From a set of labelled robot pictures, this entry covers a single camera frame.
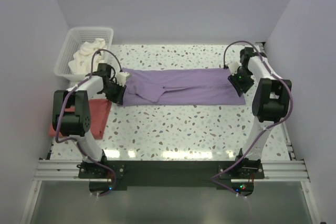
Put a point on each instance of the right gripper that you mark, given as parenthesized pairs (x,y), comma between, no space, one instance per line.
(240,88)

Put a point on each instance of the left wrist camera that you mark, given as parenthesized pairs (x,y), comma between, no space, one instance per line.
(122,78)

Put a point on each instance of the purple t shirt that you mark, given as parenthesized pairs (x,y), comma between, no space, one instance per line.
(180,87)

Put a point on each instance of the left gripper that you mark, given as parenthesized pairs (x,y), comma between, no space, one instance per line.
(118,98)

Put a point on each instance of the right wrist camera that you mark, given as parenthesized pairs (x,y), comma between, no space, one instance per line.
(233,67)

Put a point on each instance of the white plastic laundry basket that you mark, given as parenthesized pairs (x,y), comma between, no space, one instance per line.
(73,42)

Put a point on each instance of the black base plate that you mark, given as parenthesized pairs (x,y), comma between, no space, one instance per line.
(243,187)

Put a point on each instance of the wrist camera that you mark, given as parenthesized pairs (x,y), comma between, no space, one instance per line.
(233,67)
(122,78)

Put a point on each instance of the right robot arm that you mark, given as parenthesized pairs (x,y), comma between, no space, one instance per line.
(272,102)

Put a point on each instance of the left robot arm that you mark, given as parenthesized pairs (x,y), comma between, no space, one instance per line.
(71,117)

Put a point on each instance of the white crumpled t shirt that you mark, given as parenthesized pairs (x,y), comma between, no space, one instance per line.
(81,64)

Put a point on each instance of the folded red t shirt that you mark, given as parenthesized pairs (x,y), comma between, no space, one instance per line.
(99,112)

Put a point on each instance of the aluminium front rail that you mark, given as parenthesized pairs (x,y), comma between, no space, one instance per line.
(286,171)

